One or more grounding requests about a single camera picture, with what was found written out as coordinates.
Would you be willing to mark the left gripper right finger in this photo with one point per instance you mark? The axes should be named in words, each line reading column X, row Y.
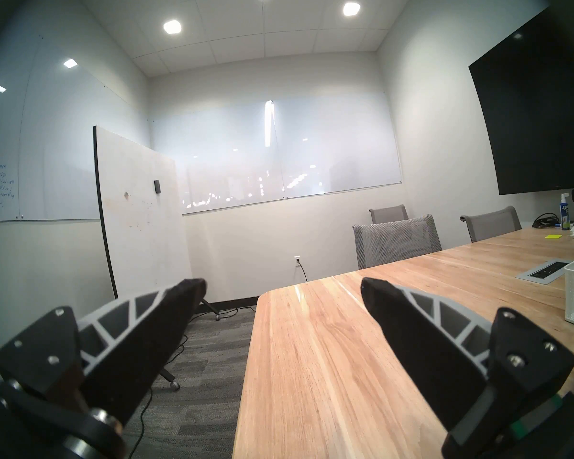
column 425, row 348

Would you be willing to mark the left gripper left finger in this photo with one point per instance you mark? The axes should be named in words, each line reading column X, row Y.
column 124, row 348

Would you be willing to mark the grey mesh office chair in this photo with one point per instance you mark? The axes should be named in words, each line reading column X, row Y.
column 397, row 242
column 492, row 224

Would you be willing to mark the silver table power outlet panel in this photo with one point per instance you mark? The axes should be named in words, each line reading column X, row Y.
column 526, row 276

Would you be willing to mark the rolling white whiteboard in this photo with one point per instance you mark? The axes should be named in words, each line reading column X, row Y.
column 138, row 214

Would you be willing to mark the grey office chair with armrests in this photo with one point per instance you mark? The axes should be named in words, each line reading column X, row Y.
column 389, row 214

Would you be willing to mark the whiteboard cleaner spray bottle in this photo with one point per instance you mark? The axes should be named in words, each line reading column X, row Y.
column 565, row 215

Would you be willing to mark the square ceiling light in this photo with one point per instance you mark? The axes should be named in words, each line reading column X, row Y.
column 351, row 8
column 172, row 27

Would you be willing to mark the wide glass wall whiteboard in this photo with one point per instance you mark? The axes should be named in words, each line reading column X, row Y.
column 315, row 147

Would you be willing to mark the large black wall screen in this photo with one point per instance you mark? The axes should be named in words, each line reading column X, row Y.
column 535, row 109

